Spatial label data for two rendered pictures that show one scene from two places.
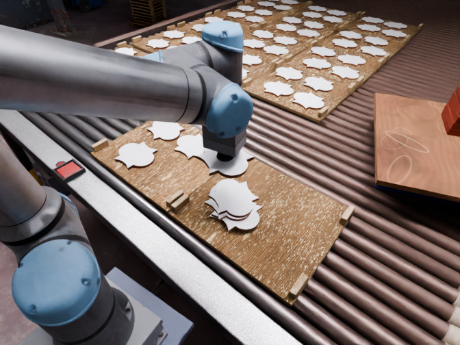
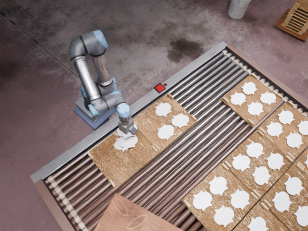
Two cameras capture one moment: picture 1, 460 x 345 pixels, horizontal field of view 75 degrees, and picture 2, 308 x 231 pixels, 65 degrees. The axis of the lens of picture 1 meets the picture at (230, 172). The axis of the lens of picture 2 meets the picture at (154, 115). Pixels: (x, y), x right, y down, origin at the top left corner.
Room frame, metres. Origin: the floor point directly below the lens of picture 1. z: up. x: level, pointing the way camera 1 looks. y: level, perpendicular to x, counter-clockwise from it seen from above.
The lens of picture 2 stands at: (0.81, -0.67, 2.68)
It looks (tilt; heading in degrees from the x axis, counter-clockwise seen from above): 62 degrees down; 95
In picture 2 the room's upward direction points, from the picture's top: 4 degrees clockwise
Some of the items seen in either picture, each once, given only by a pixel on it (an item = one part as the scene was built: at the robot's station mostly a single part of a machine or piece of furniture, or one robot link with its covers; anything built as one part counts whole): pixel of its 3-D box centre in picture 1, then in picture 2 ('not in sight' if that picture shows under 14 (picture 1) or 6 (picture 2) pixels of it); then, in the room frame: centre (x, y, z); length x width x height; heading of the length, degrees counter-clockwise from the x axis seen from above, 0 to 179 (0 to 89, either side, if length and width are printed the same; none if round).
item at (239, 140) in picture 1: (229, 120); (128, 126); (0.58, 0.00, 1.22); 0.12 x 0.09 x 0.16; 154
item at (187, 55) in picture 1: (180, 74); (115, 101); (0.49, 0.09, 1.38); 0.11 x 0.11 x 0.08; 35
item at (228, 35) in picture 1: (222, 56); (123, 112); (0.56, 0.02, 1.38); 0.09 x 0.08 x 0.11; 125
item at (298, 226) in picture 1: (261, 213); (123, 153); (0.54, -0.09, 0.93); 0.41 x 0.35 x 0.02; 50
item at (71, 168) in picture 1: (69, 170); (159, 88); (0.73, 0.54, 0.92); 0.06 x 0.06 x 0.01; 50
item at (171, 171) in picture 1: (166, 154); (163, 121); (0.81, 0.22, 0.93); 0.41 x 0.35 x 0.02; 50
